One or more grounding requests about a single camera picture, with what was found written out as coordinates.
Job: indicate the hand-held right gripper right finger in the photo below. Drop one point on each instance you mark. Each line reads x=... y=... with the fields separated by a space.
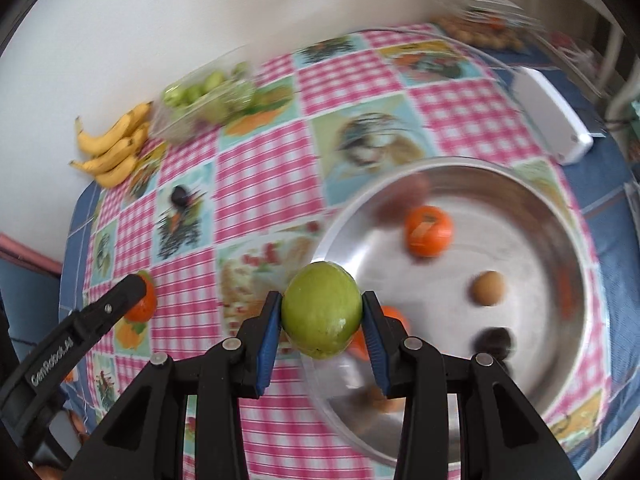
x=376 y=350

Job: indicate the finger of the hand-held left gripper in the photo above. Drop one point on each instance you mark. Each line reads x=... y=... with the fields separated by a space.
x=112 y=307

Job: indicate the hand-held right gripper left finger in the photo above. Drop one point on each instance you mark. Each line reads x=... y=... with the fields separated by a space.
x=267 y=345

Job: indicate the orange tangerine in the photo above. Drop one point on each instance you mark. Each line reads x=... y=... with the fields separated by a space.
x=428 y=230
x=397 y=319
x=142 y=307

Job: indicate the large green pear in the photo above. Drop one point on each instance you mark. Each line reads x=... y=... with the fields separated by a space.
x=320 y=310

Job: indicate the dark purple passion fruit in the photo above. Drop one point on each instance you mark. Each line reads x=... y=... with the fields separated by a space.
x=492 y=342

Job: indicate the brown kiwi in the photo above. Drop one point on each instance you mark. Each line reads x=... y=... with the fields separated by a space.
x=489 y=287

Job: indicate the round metal bowl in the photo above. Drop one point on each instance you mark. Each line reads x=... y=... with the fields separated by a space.
x=525 y=240

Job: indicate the dark purple plum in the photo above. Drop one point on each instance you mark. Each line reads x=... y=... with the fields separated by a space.
x=177 y=195

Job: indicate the yellow banana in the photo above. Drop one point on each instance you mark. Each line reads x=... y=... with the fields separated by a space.
x=117 y=175
x=112 y=157
x=117 y=132

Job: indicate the pink checkered tablecloth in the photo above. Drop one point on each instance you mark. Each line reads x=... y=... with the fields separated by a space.
x=260 y=170

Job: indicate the clear plastic tray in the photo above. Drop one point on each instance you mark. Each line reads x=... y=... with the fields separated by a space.
x=175 y=125

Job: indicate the pile of small green apples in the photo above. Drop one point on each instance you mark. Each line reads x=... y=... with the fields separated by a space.
x=210 y=92

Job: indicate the blue tablecloth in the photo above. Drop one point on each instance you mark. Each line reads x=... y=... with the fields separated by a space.
x=615 y=270

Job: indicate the white plastic device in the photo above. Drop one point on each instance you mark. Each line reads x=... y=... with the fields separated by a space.
x=550 y=115

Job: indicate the clear box of brown fruit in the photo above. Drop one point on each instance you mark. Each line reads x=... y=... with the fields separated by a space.
x=480 y=32

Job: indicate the clear plastic lidded box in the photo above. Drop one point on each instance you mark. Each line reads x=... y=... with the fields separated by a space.
x=550 y=25

